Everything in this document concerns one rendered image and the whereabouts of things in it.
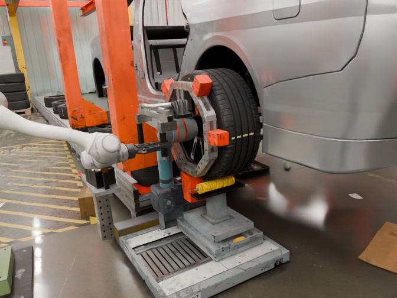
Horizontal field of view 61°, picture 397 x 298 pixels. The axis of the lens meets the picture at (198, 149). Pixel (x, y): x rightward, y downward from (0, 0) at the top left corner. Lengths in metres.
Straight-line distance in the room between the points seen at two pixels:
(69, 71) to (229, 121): 2.70
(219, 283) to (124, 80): 1.36
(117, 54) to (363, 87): 1.47
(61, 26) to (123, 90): 2.02
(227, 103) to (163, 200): 0.86
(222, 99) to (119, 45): 0.82
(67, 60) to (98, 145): 2.78
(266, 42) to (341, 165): 0.67
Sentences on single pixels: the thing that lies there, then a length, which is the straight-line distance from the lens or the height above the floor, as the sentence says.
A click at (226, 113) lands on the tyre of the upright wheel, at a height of 0.97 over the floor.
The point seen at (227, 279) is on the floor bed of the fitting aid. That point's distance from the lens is 1.99.
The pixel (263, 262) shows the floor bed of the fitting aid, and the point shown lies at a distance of 2.11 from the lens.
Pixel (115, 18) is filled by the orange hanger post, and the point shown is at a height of 1.51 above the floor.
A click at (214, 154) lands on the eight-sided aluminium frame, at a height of 0.75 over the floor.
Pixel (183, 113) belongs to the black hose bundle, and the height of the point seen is 0.98.
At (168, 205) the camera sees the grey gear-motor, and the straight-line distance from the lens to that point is 2.33.
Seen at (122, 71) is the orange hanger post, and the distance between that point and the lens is 2.27.
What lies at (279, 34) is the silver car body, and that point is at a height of 1.33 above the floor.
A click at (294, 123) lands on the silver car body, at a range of 1.61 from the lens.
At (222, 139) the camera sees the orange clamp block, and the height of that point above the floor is 0.85.
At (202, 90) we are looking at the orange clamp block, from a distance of 1.77.
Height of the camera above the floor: 1.26
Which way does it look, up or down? 16 degrees down
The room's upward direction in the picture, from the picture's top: 4 degrees counter-clockwise
